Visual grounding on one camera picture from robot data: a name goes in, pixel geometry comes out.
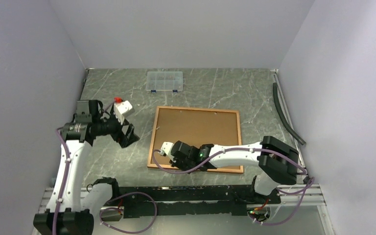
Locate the brown backing board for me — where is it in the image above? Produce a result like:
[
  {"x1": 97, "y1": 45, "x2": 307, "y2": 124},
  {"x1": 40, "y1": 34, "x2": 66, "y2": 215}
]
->
[{"x1": 152, "y1": 108, "x2": 240, "y2": 169}]

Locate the wooden picture frame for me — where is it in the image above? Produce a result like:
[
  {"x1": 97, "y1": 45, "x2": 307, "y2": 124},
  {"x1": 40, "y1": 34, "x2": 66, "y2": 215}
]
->
[{"x1": 147, "y1": 105, "x2": 244, "y2": 174}]

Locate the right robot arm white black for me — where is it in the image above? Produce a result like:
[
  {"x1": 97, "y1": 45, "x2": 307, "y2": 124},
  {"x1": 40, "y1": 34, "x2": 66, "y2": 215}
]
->
[{"x1": 161, "y1": 136, "x2": 299, "y2": 203}]

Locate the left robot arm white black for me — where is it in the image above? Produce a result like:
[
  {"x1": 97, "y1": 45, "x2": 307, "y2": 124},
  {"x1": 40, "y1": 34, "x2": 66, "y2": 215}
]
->
[{"x1": 33, "y1": 97, "x2": 139, "y2": 235}]

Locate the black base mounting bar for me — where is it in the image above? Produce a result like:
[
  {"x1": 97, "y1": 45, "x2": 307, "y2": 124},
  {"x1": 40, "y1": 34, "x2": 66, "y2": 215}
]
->
[{"x1": 115, "y1": 185, "x2": 281, "y2": 218}]

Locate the clear plastic organizer box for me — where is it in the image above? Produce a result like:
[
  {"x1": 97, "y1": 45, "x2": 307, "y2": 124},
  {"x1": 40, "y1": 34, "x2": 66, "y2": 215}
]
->
[{"x1": 146, "y1": 71, "x2": 183, "y2": 93}]

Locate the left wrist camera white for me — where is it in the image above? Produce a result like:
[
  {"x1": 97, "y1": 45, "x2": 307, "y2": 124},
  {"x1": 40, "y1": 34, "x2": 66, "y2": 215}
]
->
[{"x1": 113, "y1": 97, "x2": 135, "y2": 124}]

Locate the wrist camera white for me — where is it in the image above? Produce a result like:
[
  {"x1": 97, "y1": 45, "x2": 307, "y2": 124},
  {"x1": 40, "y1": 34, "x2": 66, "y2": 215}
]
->
[
  {"x1": 113, "y1": 97, "x2": 135, "y2": 124},
  {"x1": 160, "y1": 142, "x2": 174, "y2": 159}
]

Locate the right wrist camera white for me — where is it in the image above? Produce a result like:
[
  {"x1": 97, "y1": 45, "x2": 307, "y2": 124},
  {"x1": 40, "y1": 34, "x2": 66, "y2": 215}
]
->
[{"x1": 160, "y1": 142, "x2": 174, "y2": 159}]

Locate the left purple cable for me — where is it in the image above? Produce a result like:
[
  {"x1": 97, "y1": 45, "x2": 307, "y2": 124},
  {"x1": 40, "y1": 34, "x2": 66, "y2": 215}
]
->
[{"x1": 51, "y1": 126, "x2": 158, "y2": 235}]

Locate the purple cable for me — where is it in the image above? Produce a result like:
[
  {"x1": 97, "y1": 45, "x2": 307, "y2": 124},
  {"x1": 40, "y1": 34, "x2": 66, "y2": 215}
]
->
[
  {"x1": 51, "y1": 126, "x2": 158, "y2": 235},
  {"x1": 152, "y1": 147, "x2": 315, "y2": 227}
]

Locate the black corrugated hose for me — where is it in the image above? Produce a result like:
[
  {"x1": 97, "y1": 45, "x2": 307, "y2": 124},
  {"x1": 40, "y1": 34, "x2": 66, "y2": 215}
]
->
[{"x1": 272, "y1": 82, "x2": 306, "y2": 145}]

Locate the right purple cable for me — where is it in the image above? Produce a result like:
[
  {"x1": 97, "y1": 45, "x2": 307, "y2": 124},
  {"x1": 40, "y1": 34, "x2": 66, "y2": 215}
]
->
[{"x1": 152, "y1": 147, "x2": 315, "y2": 227}]

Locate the aluminium extrusion rail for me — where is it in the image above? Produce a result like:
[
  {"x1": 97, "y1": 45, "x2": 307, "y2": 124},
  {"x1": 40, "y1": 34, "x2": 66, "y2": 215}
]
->
[{"x1": 278, "y1": 184, "x2": 326, "y2": 206}]

